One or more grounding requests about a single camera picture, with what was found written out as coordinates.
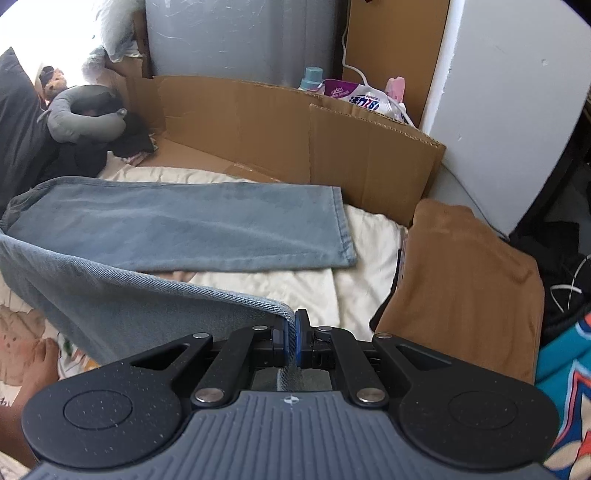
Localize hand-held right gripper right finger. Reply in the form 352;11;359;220
295;309;455;408

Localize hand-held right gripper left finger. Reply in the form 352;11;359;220
129;323;289;408

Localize blue denim pants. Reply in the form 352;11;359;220
0;176;358;393

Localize black clothes pile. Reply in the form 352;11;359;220
39;111;158;183

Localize cream bear print blanket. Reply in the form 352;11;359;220
0;164;409;480

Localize brown folded garment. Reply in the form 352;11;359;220
372;198;546;386

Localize low brown cardboard sheet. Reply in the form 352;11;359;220
104;9;448;227

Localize purple and white refill pouch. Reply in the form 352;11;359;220
321;78;407;123

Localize detergent bottle with teal cap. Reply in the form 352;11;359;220
298;66;324;93

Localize teal printed blanket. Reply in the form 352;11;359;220
536;309;591;480

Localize black bag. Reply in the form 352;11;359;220
508;217;591;333

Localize tall brown cardboard sheet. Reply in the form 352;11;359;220
342;0;451;127

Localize grey plastic-wrapped panel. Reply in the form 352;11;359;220
145;0;349;88

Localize grey neck pillow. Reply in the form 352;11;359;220
39;84;127;145

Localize dark grey duvet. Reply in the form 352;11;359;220
0;46;61;204

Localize small teddy bear plush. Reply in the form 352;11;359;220
39;65;70;95

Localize clear plastic bag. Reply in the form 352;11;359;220
81;0;148;79

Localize thin white cables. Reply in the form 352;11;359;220
549;263;591;319

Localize white power cable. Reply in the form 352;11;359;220
341;25;416;127

